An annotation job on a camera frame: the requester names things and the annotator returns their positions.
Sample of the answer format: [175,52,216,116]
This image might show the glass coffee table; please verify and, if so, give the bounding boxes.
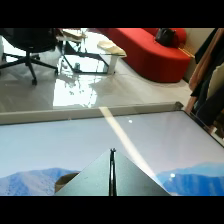
[56,28,128,76]

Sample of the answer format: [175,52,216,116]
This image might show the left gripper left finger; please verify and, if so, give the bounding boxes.
[54,148,113,197]

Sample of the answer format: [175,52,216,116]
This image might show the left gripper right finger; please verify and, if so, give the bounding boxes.
[113,148,172,197]

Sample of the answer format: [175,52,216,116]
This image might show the brown trousers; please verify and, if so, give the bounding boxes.
[54,172,80,194]

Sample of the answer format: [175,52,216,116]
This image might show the heap of clothes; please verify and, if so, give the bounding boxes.
[184,28,224,135]

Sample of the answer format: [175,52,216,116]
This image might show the red sofa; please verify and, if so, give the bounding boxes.
[99,28,193,84]

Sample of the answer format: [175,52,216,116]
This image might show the black office chair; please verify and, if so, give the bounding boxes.
[0,28,61,86]

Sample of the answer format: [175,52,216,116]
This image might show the black bag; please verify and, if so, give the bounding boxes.
[154,28,178,48]

